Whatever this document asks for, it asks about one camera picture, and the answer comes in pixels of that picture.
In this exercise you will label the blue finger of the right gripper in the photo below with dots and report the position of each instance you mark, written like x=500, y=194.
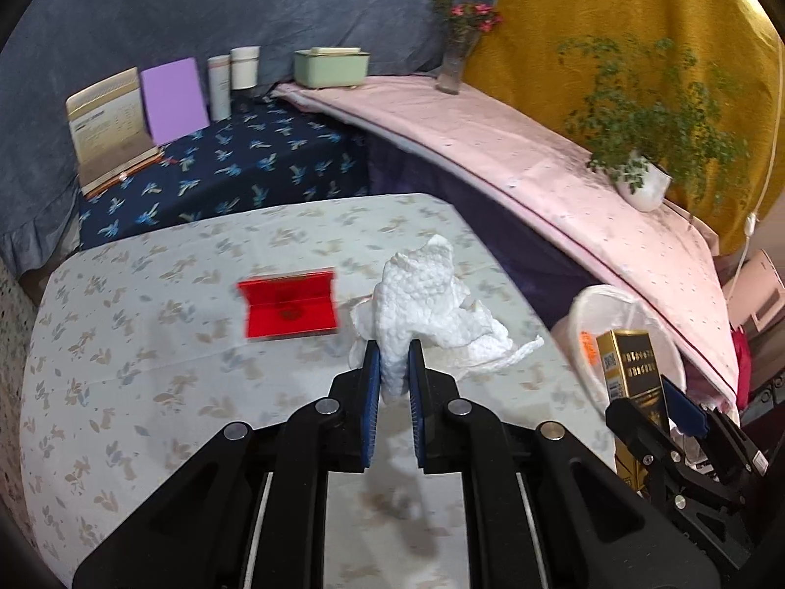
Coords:
x=689, y=418

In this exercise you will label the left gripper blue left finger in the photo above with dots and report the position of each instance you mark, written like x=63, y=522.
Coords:
x=370, y=386

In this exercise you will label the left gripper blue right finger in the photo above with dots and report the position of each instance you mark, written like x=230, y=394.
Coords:
x=417, y=375

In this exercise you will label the white tissue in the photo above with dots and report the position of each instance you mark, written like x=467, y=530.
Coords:
x=420, y=298

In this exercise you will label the black gold cigarette box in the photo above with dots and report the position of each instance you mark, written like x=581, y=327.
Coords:
x=631, y=372

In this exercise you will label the red box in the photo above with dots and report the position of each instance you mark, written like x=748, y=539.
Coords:
x=282, y=306

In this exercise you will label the orange plastic bag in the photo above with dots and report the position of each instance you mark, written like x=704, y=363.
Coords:
x=589, y=348

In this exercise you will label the white trash bin with liner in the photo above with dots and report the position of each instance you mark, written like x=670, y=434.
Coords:
x=603, y=308

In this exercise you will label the red cloth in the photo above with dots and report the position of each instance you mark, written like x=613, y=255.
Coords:
x=744, y=362

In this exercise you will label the pink appliance box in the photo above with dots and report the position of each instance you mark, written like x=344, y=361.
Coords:
x=756, y=304

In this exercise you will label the navy floral cloth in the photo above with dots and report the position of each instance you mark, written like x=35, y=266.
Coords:
x=275, y=154

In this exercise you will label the pink cloth cover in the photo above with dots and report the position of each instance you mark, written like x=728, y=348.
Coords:
x=541, y=177

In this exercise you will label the floral grey tablecloth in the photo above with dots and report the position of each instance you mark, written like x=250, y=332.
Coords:
x=139, y=353

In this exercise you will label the potted green fern plant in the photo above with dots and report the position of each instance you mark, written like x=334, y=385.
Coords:
x=656, y=103

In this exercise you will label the mint green tissue box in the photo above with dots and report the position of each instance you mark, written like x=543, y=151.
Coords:
x=330, y=67

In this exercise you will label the purple notebook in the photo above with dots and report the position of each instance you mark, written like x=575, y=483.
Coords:
x=173, y=100

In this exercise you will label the tall white tube bottle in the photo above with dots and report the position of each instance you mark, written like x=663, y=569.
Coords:
x=219, y=87

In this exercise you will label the glass vase with red flowers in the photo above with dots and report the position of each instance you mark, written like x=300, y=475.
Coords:
x=464, y=22

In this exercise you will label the open book on stand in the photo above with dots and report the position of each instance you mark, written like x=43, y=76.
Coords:
x=108, y=130

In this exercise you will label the mustard yellow backdrop cloth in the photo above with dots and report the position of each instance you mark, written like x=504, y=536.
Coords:
x=518, y=65

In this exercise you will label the blue denim backdrop cloth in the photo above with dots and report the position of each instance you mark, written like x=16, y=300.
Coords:
x=55, y=48

